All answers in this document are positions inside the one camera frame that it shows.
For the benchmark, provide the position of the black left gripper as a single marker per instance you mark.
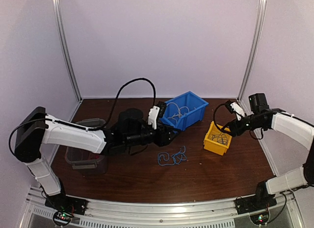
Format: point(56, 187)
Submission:
point(163, 139)

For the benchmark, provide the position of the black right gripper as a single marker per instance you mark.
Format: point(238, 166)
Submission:
point(234, 126)

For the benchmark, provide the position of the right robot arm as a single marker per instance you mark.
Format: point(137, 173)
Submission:
point(278, 129)

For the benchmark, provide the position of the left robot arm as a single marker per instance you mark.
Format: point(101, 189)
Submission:
point(41, 128)

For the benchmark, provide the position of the yellow plastic bin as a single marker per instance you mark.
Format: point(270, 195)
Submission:
point(216, 141)

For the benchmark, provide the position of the blue plastic bin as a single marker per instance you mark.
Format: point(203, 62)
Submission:
point(184, 110)

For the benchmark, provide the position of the grey transparent plastic container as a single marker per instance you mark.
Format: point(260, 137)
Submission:
point(83, 153)

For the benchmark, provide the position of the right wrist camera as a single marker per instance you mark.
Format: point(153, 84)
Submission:
point(235, 108)

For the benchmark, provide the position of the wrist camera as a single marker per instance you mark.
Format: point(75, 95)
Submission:
point(235, 108)
point(156, 112)

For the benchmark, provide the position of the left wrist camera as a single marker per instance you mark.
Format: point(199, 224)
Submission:
point(156, 112)

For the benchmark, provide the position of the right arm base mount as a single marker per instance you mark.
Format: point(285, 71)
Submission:
point(250, 204)

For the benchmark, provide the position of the aluminium front rail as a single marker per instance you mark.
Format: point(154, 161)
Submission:
point(212, 214)

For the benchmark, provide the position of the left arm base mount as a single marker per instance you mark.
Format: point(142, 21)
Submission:
point(67, 204)

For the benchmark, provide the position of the left aluminium frame post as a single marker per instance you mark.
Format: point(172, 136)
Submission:
point(65, 49)

